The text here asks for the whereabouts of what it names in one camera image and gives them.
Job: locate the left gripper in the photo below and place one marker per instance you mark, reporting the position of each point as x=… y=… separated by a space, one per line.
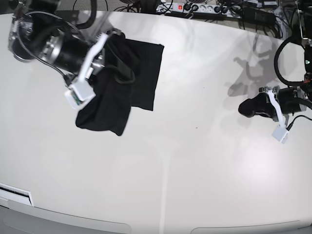
x=261 y=106

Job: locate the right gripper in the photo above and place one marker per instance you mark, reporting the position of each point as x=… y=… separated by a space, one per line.
x=111 y=52

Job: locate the black t-shirt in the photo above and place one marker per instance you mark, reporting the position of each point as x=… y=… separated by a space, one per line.
x=109 y=110

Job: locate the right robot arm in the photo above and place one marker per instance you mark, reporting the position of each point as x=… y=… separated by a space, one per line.
x=37 y=32

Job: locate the black power brick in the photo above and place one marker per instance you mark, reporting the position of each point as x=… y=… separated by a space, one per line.
x=259 y=17

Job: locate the white panel at table edge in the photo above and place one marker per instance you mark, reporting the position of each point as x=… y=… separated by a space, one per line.
x=16 y=194

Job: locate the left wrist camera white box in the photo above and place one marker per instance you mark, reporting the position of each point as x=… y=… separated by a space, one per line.
x=281 y=134

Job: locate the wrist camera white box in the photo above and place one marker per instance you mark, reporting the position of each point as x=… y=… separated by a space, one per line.
x=79 y=94
x=281 y=134

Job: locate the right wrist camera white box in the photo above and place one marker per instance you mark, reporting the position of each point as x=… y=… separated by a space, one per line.
x=79 y=94

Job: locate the white power strip red switch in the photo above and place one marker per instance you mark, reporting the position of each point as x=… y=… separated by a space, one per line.
x=192 y=9

